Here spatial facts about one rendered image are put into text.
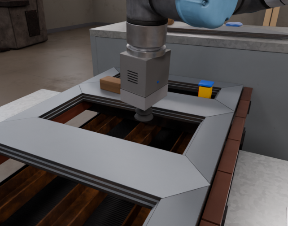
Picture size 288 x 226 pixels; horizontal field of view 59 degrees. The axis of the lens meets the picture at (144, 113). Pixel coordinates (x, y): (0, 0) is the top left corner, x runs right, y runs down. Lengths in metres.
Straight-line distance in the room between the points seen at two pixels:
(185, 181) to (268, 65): 0.84
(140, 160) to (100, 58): 1.04
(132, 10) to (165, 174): 0.40
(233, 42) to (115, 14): 8.62
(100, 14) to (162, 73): 9.72
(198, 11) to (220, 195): 0.45
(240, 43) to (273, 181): 0.66
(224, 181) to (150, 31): 0.43
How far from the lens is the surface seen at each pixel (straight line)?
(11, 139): 0.90
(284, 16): 8.11
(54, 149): 0.80
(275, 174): 1.04
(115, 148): 0.76
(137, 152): 0.74
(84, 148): 0.78
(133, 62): 0.48
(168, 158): 0.72
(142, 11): 0.45
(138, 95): 0.49
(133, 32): 0.46
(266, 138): 1.49
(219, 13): 0.37
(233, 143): 0.87
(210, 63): 1.37
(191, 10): 0.36
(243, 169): 1.01
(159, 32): 0.46
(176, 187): 0.64
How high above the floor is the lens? 1.27
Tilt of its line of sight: 26 degrees down
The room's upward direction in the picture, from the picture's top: straight up
